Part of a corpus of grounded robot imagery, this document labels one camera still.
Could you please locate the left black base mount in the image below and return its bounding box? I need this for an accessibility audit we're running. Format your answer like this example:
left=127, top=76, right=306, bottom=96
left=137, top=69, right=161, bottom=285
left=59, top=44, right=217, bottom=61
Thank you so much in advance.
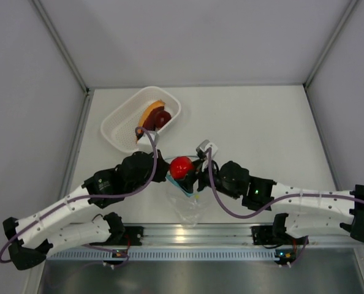
left=119, top=225, right=144, bottom=247

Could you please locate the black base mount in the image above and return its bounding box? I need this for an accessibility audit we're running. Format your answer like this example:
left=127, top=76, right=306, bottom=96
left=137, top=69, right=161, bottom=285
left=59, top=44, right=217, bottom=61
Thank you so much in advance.
left=251, top=225, right=277, bottom=246
left=119, top=225, right=144, bottom=247

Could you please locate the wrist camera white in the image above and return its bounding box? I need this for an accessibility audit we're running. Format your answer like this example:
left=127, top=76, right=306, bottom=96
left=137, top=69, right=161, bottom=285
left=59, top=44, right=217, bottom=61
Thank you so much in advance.
left=195, top=139, right=218, bottom=172
left=137, top=131, right=159, bottom=153

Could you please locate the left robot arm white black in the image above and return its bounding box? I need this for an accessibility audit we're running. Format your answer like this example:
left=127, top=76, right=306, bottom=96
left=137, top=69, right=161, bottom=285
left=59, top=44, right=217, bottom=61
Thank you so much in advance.
left=2, top=151, right=169, bottom=271

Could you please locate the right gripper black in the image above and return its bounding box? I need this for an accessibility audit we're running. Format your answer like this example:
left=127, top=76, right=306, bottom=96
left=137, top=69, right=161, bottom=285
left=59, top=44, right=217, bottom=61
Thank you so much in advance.
left=174, top=157, right=241, bottom=200

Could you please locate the clear zip top bag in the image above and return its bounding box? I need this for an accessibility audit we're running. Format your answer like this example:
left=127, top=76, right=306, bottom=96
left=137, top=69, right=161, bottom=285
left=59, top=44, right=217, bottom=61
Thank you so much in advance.
left=165, top=175, right=211, bottom=227

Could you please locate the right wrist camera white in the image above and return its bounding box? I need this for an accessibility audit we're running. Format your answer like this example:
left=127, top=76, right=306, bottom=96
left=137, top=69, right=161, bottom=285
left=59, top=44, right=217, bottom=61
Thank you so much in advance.
left=195, top=139, right=218, bottom=172

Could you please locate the white slotted cable duct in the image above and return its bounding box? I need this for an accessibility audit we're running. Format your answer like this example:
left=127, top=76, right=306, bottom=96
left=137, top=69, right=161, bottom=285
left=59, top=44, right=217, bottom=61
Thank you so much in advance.
left=47, top=247, right=296, bottom=262

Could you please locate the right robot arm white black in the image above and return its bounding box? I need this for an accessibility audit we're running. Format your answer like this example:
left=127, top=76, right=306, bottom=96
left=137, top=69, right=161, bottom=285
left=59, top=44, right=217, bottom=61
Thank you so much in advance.
left=169, top=157, right=364, bottom=243

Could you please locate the aluminium mounting rail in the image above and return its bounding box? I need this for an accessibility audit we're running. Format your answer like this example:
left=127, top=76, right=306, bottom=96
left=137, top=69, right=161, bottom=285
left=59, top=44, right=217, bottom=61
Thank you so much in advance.
left=47, top=222, right=364, bottom=247

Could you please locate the white perforated plastic basket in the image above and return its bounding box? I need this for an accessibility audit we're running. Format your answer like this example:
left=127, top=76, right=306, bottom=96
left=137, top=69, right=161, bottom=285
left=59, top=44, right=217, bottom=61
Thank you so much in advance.
left=100, top=86, right=181, bottom=153

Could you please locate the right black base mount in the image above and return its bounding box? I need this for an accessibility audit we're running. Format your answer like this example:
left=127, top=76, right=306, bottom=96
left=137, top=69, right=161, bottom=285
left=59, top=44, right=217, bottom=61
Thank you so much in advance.
left=251, top=225, right=277, bottom=246

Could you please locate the dark maroon fake fig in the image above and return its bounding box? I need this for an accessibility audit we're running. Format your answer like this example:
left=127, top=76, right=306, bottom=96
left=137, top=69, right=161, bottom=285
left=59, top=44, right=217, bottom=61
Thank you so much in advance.
left=154, top=110, right=172, bottom=129

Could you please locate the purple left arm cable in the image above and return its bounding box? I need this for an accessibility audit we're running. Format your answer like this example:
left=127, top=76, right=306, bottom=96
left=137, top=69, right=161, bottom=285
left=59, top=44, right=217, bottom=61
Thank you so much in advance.
left=0, top=127, right=158, bottom=263

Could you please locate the orange maroon fake fruit slice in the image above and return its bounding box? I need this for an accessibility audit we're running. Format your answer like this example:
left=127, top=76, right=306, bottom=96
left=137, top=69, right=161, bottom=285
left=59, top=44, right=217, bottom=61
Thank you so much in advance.
left=138, top=100, right=165, bottom=130

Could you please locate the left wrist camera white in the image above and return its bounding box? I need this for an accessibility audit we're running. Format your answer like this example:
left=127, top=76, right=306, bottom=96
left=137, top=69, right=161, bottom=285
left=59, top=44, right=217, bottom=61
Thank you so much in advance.
left=137, top=131, right=159, bottom=153

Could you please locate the red fake apple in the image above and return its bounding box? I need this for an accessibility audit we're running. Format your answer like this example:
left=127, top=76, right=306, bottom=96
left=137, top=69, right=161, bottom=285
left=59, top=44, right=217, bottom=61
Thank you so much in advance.
left=169, top=156, right=194, bottom=180

